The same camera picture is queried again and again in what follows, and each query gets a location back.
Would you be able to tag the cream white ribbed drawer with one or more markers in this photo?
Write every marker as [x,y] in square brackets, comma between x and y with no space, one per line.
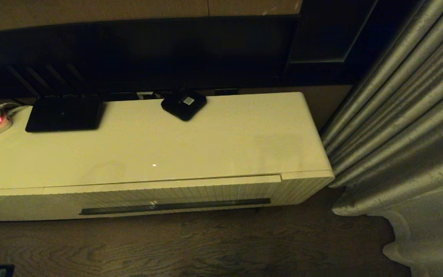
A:
[206,192]

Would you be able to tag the white tv cabinet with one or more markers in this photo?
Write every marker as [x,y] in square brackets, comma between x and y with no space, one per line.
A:
[244,134]

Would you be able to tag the small black square box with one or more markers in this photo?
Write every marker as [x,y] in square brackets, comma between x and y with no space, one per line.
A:
[183,104]

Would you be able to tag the black television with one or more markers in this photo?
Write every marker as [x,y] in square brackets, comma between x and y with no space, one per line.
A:
[148,57]

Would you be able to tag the black wifi router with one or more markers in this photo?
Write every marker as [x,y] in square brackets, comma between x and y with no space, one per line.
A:
[62,114]

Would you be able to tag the grey pleated curtain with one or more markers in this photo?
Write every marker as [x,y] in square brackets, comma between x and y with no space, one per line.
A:
[398,134]

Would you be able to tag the dark framed wall panel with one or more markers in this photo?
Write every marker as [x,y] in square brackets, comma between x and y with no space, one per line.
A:
[321,34]

